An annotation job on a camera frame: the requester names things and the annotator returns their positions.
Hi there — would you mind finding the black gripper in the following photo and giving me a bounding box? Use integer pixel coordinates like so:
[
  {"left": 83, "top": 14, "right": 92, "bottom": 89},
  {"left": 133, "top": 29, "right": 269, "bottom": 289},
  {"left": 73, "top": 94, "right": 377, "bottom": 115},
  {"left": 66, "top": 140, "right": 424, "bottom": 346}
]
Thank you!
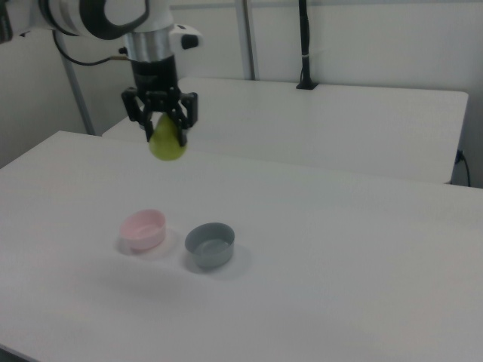
[{"left": 120, "top": 54, "right": 199, "bottom": 148}]

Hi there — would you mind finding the grey aluminium wall post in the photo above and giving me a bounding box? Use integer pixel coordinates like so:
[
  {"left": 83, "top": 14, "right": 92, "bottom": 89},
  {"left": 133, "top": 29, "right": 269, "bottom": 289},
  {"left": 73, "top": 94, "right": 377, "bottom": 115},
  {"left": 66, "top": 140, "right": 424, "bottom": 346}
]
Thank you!
[
  {"left": 235, "top": 0, "right": 262, "bottom": 81},
  {"left": 59, "top": 35, "right": 96, "bottom": 137}
]

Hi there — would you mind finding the grey plastic bowl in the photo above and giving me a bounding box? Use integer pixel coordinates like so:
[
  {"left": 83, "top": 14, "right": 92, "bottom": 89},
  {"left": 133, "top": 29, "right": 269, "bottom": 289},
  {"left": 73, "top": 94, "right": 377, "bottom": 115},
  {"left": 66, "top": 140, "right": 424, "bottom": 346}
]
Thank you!
[{"left": 184, "top": 222, "right": 236, "bottom": 269}]

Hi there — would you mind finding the green pear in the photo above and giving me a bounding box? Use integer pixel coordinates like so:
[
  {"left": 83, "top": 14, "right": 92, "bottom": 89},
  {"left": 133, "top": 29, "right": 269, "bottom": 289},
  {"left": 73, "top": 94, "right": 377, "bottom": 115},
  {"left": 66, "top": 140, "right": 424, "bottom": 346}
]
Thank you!
[{"left": 148, "top": 114, "right": 189, "bottom": 163}]

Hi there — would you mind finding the black camera stand pole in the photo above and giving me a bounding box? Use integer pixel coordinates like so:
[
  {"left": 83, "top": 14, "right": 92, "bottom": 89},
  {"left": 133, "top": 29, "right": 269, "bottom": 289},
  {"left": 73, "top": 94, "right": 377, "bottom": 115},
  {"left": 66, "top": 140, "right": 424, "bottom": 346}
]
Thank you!
[{"left": 295, "top": 0, "right": 320, "bottom": 91}]

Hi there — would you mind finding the black power cable with plug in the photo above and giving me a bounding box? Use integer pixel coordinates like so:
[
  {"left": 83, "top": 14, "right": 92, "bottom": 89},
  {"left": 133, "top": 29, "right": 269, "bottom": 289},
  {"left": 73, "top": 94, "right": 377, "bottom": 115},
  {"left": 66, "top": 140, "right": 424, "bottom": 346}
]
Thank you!
[{"left": 456, "top": 149, "right": 472, "bottom": 187}]

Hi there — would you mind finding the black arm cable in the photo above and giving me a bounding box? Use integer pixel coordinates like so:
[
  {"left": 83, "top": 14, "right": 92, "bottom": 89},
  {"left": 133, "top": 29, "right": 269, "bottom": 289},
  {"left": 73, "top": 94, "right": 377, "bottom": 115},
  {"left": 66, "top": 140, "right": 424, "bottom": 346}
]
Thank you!
[{"left": 52, "top": 29, "right": 131, "bottom": 68}]

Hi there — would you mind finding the pink plastic bowl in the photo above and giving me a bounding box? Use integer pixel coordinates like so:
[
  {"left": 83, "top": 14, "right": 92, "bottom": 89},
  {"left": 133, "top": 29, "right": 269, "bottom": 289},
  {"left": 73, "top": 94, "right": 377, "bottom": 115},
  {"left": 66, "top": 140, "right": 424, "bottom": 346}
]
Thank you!
[{"left": 119, "top": 209, "right": 168, "bottom": 253}]

